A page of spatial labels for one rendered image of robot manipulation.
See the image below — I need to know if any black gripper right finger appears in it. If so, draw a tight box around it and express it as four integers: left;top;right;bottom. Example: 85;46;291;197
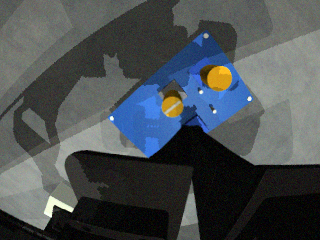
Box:
189;125;320;240

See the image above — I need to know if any blue circuit board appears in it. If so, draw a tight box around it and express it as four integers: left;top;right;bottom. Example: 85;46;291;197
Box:
108;29;253;157

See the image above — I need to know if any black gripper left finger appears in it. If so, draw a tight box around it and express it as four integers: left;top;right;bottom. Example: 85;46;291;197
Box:
64;125;195;240

